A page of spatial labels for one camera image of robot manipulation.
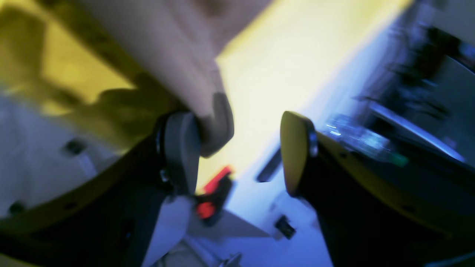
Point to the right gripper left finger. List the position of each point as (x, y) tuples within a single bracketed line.
[(130, 215)]

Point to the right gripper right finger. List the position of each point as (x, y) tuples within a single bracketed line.
[(414, 208)]

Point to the brown T-shirt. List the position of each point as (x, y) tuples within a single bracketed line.
[(177, 42)]

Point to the blue red table clamp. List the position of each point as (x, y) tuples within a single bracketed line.
[(210, 205)]

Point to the yellow table cloth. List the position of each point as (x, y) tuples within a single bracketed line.
[(56, 56)]

